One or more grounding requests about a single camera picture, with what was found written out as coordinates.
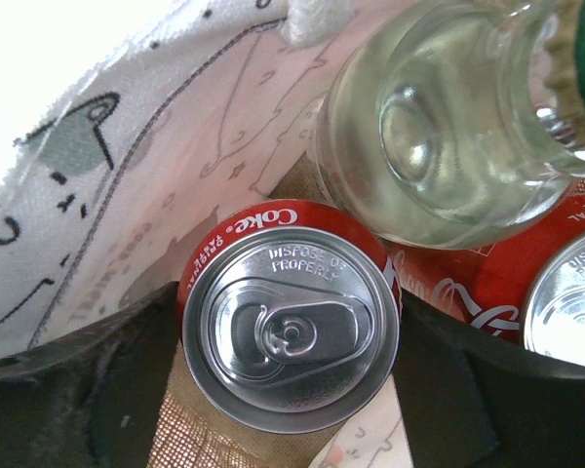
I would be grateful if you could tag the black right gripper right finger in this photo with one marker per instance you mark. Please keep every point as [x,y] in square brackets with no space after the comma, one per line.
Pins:
[469,399]

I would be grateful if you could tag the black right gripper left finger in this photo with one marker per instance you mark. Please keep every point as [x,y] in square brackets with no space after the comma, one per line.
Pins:
[91,398]

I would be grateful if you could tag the red coca-cola can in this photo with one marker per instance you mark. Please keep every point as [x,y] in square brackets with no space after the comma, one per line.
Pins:
[290,316]
[529,289]

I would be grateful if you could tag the clear glass beverage bottle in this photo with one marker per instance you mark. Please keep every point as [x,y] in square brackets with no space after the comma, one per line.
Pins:
[457,124]

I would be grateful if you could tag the white rope bag handle left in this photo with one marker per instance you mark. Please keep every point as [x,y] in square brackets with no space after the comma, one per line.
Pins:
[310,22]

